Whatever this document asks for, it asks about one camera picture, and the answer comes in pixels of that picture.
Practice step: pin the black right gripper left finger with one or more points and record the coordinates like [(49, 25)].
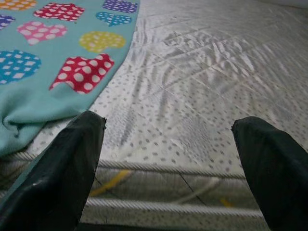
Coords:
[(55, 175)]

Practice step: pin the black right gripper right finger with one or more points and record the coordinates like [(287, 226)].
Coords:
[(276, 173)]

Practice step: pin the teal blanket with coloured hearts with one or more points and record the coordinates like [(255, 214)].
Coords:
[(60, 48)]

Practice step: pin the white quilted mattress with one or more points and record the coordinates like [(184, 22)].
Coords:
[(192, 72)]

